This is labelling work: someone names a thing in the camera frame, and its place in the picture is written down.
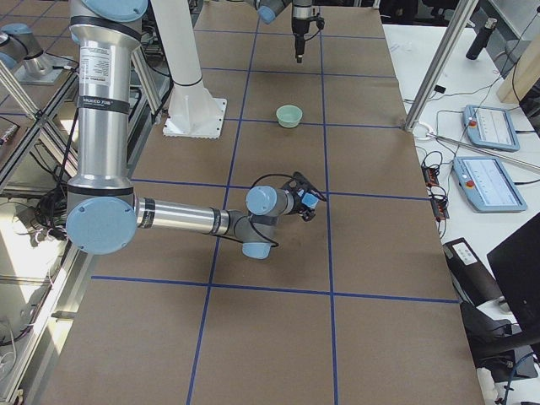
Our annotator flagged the white camera pillar mount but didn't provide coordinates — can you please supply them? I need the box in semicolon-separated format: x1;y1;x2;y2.
151;0;227;139

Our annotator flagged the aluminium frame post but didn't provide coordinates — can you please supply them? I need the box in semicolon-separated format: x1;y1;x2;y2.
403;0;478;132

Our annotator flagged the black water bottle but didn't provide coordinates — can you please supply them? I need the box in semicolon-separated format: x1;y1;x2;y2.
466;18;498;60

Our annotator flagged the near teach pendant tablet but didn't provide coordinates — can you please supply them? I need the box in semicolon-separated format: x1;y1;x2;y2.
452;156;527;213

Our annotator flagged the far teach pendant tablet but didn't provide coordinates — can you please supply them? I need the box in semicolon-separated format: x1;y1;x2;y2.
462;105;521;152

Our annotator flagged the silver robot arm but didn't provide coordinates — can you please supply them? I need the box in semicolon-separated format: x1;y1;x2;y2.
246;0;324;63
67;1;324;259

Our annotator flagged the black box with label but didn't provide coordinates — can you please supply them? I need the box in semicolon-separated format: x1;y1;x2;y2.
443;238;502;306

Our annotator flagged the metal rod on desk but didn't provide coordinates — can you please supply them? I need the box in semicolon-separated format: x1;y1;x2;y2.
427;132;540;172

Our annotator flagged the black computer monitor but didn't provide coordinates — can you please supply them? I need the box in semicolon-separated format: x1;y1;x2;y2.
487;214;539;330

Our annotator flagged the teach pendant tablet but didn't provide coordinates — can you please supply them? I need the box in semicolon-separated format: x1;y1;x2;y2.
462;105;521;152
452;156;527;213

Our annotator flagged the small electronics board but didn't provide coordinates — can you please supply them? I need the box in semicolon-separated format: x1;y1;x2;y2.
422;167;440;187

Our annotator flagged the mint green bowl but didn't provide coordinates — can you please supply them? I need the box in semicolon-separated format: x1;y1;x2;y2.
276;105;303;128

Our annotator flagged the aluminium side frame rack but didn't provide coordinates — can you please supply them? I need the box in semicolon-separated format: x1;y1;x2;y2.
0;0;174;402

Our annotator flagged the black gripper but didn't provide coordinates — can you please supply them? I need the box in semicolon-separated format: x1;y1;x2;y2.
290;192;316;222
291;17;307;63

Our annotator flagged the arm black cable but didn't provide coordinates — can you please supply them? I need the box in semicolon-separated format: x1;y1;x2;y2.
210;173;296;250

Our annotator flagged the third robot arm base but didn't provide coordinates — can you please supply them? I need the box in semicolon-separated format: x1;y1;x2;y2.
1;23;63;85

